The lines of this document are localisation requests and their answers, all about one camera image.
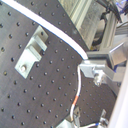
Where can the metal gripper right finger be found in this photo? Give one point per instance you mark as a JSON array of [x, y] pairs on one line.
[[114, 56]]

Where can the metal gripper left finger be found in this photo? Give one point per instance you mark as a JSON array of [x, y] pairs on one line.
[[98, 70]]

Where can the metal clip at bottom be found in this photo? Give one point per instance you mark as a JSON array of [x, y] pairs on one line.
[[67, 123]]

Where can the black perforated breadboard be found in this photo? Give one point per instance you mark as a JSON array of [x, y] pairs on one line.
[[43, 99]]

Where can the aluminium frame profile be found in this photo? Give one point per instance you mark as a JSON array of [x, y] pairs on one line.
[[96, 20]]

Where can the metal cable clip bracket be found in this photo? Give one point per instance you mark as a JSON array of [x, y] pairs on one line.
[[31, 53]]

